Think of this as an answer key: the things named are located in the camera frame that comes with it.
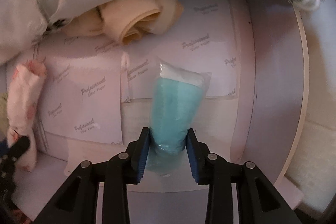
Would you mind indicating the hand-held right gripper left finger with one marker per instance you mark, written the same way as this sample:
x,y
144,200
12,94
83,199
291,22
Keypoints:
x,y
143,158

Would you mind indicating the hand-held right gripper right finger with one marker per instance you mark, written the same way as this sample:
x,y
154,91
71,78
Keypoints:
x,y
193,161

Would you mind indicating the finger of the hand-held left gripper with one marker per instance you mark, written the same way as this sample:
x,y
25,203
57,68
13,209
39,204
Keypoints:
x,y
20,148

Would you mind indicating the pink printed garment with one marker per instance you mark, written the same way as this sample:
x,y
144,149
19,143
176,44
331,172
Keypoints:
x,y
23,98

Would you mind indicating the light blue packaged socks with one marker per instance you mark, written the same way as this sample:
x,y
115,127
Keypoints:
x,y
176,108

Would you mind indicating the beige underwear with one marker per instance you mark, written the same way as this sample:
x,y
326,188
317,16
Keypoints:
x,y
136,19

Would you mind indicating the glossy printed liner paper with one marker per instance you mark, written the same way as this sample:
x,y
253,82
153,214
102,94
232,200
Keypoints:
x,y
204,29
78,103

